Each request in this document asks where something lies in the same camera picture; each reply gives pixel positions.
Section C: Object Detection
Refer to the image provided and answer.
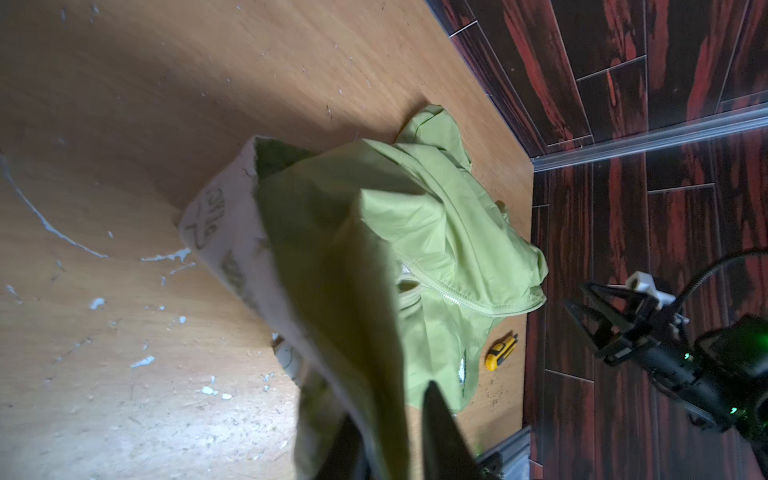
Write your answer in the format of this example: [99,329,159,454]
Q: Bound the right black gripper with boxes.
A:
[565,282,767,456]

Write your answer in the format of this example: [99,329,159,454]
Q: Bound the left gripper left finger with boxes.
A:
[314,415,369,480]

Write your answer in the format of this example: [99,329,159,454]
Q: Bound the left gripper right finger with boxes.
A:
[421,381,482,480]

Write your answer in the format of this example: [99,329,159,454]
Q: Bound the green jacket with printed lining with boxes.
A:
[178,105,548,479]

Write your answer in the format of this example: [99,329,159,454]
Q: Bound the yellow utility knife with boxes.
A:
[485,333,518,372]

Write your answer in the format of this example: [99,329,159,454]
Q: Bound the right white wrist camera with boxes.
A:
[625,271,676,310]

